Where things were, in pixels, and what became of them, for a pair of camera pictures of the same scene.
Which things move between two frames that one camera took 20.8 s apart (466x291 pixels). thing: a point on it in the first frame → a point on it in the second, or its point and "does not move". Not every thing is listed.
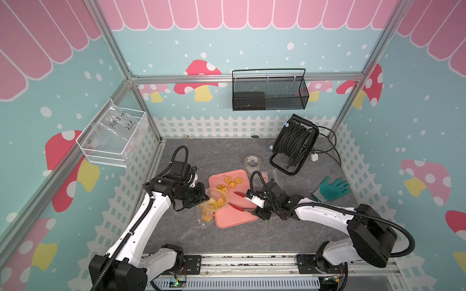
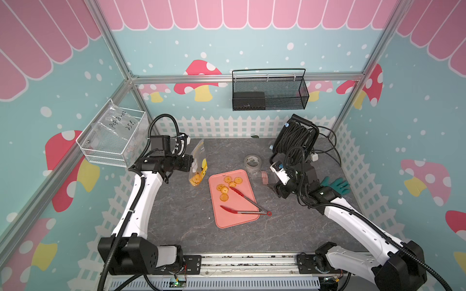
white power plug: x=314 y=157 does not move
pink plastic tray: x=232 y=181 does not move
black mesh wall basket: x=269 y=89 does not move
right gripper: x=259 y=213 → x=280 y=187
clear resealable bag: x=218 y=199 → x=199 y=163
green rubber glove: x=326 y=191 does not move
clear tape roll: x=252 y=162 does not move
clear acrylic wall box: x=115 y=137 does not move
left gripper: x=200 y=197 → x=187 y=159
